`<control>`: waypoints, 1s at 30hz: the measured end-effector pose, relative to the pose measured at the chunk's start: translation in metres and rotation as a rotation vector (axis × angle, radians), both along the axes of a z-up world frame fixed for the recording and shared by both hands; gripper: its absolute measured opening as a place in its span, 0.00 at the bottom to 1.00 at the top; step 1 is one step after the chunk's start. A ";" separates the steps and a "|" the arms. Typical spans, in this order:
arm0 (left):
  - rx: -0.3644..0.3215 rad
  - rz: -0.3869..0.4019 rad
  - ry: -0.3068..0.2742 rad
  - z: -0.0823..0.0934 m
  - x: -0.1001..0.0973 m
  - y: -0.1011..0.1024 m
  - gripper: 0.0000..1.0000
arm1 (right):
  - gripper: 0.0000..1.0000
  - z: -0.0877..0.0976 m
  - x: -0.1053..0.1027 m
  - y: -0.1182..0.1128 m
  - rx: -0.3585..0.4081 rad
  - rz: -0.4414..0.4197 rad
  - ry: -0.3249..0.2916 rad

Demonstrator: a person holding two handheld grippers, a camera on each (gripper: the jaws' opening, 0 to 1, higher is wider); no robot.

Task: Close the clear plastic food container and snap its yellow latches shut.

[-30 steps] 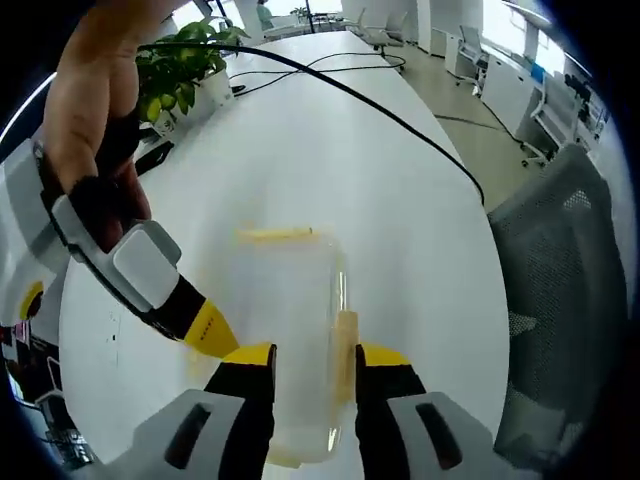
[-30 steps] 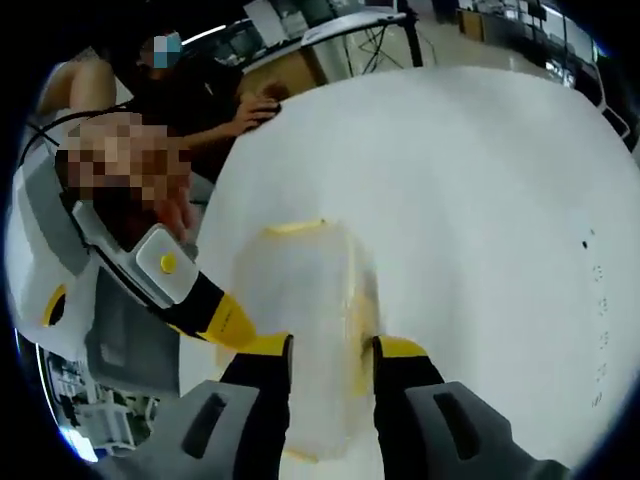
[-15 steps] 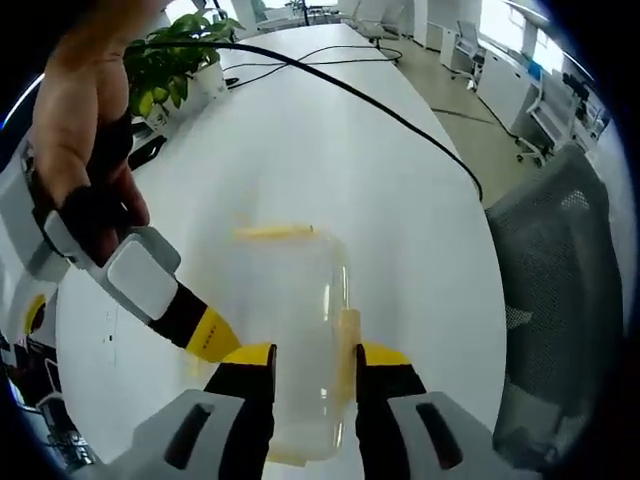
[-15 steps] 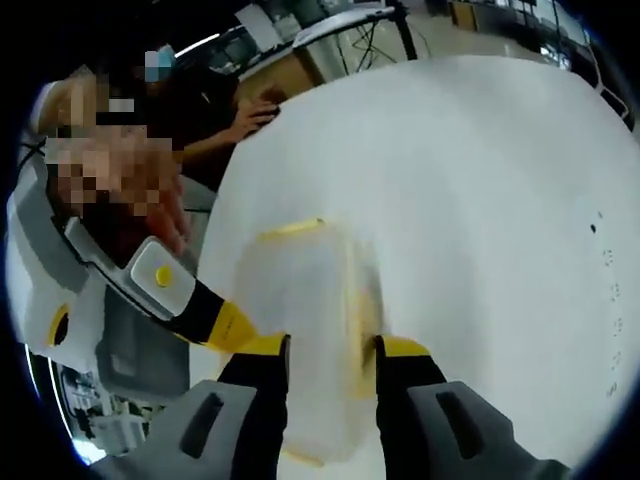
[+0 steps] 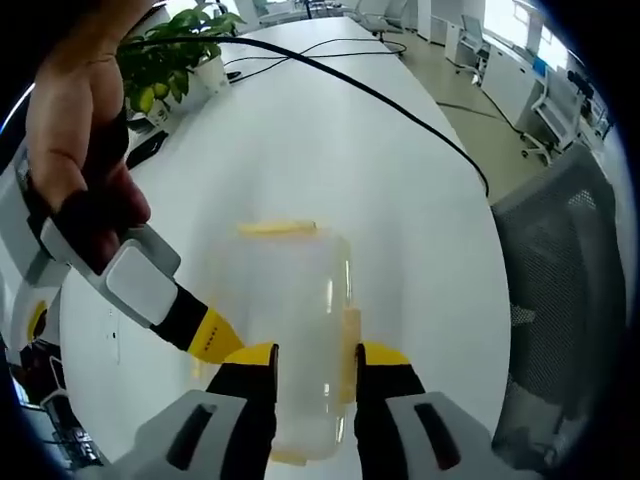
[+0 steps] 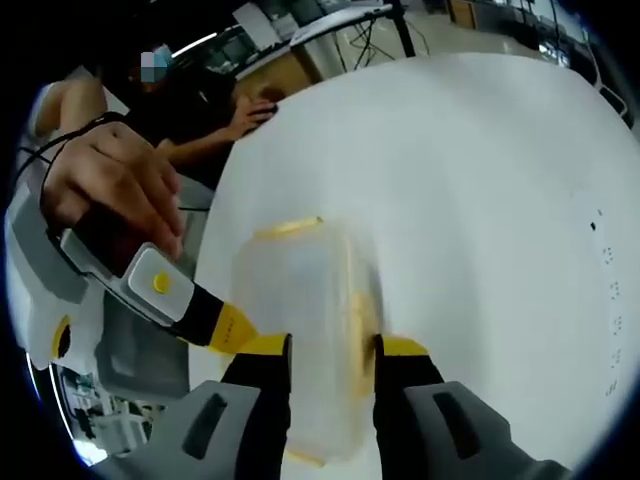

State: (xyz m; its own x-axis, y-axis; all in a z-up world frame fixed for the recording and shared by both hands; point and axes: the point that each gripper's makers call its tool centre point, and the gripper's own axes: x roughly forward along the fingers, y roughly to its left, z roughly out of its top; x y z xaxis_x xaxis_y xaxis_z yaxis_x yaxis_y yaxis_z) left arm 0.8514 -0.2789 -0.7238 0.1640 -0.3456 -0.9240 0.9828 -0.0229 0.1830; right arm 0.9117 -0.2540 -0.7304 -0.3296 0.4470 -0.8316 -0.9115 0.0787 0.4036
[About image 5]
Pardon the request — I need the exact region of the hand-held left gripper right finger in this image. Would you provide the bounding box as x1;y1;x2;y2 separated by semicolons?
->
353;341;507;480

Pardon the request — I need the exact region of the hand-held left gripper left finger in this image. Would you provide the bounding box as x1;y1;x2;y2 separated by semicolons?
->
107;342;280;480

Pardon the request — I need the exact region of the clear container with plastic buckle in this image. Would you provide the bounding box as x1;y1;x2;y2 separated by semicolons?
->
214;217;365;469

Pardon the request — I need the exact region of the person's right hand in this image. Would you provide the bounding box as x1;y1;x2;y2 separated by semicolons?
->
28;29;152;275

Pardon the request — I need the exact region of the black smartphone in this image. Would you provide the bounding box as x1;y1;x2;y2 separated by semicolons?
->
124;131;170;171

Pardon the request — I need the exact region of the dark equipment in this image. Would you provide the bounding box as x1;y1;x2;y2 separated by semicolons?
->
12;344;104;469

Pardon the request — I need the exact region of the white plant pot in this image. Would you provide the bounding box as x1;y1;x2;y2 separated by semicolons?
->
149;53;232;126

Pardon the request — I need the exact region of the green potted plant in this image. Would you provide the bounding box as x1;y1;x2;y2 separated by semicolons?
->
117;5;247;115

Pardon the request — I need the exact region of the grey mesh office chair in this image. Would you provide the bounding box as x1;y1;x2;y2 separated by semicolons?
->
489;142;630;475

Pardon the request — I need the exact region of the white low cabinet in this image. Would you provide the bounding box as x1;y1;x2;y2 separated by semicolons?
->
481;43;545;132

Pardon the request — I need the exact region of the thin black table cable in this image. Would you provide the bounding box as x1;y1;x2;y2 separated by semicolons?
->
222;37;407;81

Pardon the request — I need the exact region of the right hand-held gripper cable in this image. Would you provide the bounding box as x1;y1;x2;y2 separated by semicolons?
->
119;35;492;197

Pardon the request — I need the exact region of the white frame office chair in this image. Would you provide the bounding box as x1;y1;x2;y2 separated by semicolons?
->
456;13;492;85
519;73;587;162

